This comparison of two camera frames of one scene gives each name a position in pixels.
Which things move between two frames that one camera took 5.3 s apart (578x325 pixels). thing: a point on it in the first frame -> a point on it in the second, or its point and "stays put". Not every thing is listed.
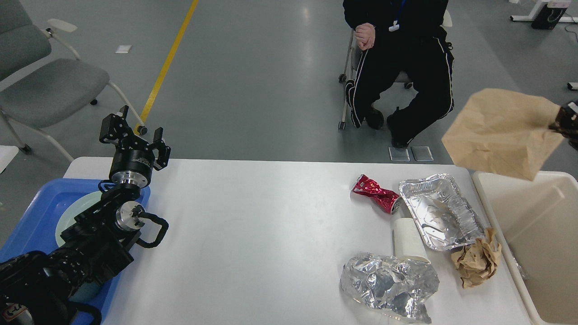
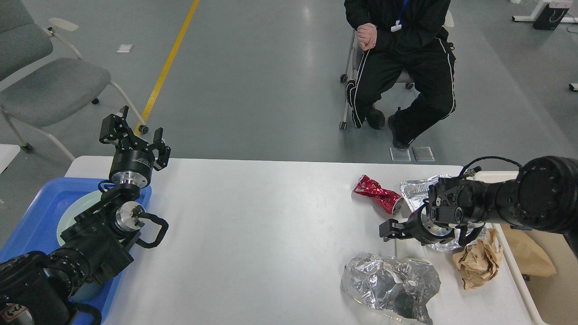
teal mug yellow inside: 86,292 stays put
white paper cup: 408,242 stays put
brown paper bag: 505,132 -> 531,258
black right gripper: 566,124 -> 420,227
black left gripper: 133,161 stays put
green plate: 78,206 stays put
